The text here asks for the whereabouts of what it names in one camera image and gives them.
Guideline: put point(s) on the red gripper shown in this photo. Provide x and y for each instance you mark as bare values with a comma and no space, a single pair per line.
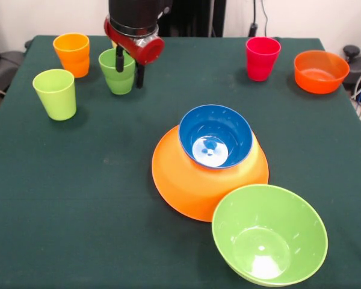
144,51

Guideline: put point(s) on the blue bowl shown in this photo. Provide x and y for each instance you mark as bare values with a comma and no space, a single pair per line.
216,126

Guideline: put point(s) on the large orange bowl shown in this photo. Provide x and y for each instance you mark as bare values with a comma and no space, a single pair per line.
183,186

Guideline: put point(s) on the large light green bowl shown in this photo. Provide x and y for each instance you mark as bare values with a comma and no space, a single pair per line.
267,234

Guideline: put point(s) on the orange cup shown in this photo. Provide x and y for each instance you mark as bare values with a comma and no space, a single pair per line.
73,60

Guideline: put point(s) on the lime green cup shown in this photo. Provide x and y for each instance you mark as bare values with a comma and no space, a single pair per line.
55,96

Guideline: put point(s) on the red cup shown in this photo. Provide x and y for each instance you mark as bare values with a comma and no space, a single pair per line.
261,60

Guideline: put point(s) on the dark green tablecloth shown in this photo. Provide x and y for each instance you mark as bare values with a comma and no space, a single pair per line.
78,225

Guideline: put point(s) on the small red-orange bowl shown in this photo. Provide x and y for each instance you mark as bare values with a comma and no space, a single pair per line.
322,75

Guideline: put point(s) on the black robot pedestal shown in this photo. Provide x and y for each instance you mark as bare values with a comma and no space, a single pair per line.
192,18

